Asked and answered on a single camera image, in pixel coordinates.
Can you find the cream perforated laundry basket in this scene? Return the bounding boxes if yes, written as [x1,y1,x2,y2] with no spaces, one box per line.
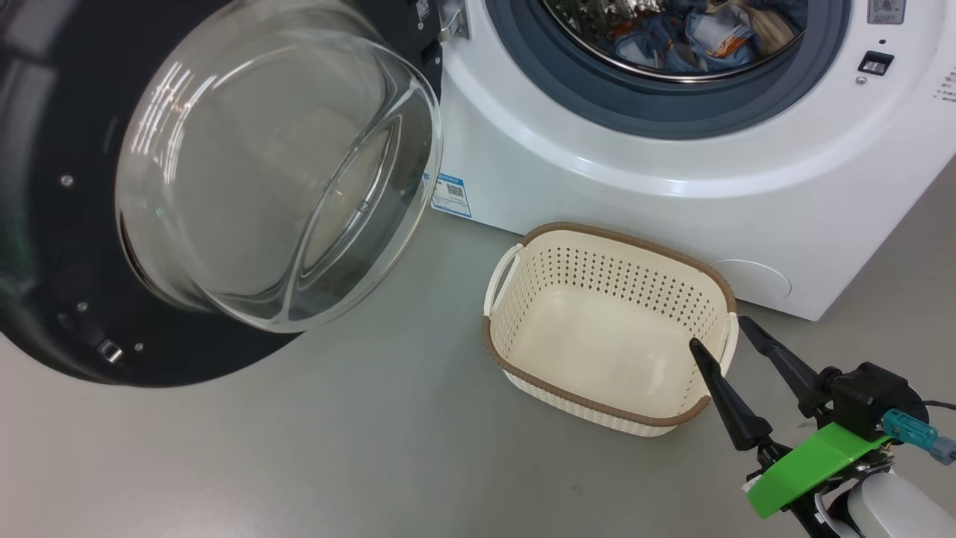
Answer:
[482,222,740,439]

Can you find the metal door hinge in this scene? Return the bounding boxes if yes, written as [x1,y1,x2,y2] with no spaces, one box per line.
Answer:
[439,0,472,43]

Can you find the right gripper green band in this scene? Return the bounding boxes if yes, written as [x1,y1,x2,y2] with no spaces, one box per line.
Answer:
[689,316,931,538]

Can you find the dark round washing machine door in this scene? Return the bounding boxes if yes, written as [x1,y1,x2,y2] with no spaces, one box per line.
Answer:
[0,0,450,388]

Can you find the blue clothes with orange print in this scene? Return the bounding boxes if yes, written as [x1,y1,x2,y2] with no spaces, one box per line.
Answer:
[590,0,809,75]

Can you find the teal cable connector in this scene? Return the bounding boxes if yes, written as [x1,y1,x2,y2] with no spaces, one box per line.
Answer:
[881,409,956,466]

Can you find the black door latch socket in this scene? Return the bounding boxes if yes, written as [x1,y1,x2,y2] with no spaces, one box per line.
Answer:
[857,50,896,77]

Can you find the blue energy label sticker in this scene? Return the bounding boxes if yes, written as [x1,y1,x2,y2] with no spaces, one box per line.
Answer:
[431,172,474,219]

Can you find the round white filter cover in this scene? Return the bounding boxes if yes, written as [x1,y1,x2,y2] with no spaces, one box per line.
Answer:
[710,259,793,301]

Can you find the grey rubber door seal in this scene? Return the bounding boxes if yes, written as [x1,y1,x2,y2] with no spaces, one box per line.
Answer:
[485,0,853,141]

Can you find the white front-load washing machine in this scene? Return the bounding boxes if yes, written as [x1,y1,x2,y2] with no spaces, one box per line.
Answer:
[422,0,956,322]

